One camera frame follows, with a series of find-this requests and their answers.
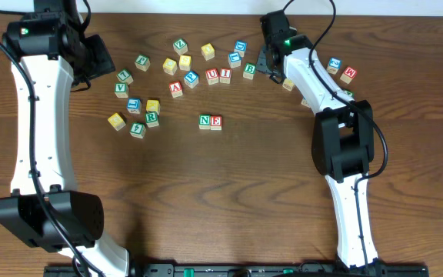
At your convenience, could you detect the green R block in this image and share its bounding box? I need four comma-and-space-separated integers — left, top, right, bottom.
145, 112, 159, 128

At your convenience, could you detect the red E block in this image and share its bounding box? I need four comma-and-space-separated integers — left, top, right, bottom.
210, 115, 222, 131

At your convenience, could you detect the green N block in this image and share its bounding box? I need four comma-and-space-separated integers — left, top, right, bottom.
198, 114, 211, 130

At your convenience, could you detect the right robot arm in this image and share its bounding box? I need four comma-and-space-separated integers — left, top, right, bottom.
256, 10, 378, 272

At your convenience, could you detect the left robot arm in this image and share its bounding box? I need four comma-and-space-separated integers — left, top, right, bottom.
0, 1, 134, 276

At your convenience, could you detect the green B block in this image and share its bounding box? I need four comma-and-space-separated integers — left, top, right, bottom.
243, 63, 256, 80

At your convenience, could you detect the yellow O block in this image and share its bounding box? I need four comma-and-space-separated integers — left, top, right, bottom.
282, 78, 295, 91

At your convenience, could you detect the green 7 block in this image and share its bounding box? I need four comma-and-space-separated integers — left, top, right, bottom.
117, 68, 134, 85

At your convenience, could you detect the blue block top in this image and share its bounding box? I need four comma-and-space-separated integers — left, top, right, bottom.
234, 40, 248, 57

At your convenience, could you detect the blue L block upper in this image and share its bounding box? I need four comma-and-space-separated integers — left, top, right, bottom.
228, 52, 241, 68

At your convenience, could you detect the blue l block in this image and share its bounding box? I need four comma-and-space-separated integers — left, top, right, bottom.
127, 98, 142, 114
228, 52, 241, 68

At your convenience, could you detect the green V block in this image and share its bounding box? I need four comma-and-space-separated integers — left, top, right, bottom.
114, 82, 129, 98

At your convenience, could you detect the red I block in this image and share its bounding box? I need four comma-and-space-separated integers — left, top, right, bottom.
219, 68, 232, 84

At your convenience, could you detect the green J block left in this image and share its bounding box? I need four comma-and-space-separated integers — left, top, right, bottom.
135, 55, 151, 72

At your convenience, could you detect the green j block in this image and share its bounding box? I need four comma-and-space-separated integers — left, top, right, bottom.
343, 89, 355, 98
135, 55, 151, 72

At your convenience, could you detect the blue I block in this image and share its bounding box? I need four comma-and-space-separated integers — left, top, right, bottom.
301, 99, 309, 108

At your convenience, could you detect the blue L block lower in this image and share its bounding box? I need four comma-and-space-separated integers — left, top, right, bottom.
127, 98, 142, 114

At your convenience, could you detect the red U block left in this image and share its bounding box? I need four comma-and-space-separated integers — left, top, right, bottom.
205, 68, 219, 85

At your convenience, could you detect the yellow block far left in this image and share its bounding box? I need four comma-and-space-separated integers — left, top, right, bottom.
108, 113, 126, 131

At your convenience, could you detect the yellow block top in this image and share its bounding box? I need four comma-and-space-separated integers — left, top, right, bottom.
202, 43, 215, 61

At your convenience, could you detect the blue 2 block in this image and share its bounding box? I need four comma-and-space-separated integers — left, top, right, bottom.
326, 57, 341, 75

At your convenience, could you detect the yellow block beside R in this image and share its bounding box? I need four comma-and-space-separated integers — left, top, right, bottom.
146, 99, 161, 115

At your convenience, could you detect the yellow block near J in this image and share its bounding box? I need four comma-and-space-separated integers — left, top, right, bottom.
162, 58, 178, 75

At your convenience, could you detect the blue P block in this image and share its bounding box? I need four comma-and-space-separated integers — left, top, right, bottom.
184, 71, 199, 88

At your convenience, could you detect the green 4 block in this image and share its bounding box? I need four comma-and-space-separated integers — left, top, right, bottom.
130, 122, 146, 139

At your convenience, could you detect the red M block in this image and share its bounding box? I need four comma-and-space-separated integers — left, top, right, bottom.
340, 66, 357, 84

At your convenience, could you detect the yellow S block left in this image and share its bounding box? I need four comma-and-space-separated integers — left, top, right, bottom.
178, 55, 192, 71

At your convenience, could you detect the red A block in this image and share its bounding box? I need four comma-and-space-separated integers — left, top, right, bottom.
169, 81, 183, 98

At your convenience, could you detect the green Z block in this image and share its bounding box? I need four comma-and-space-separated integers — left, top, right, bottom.
173, 38, 188, 55

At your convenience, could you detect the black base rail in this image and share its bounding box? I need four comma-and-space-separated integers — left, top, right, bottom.
44, 261, 430, 277

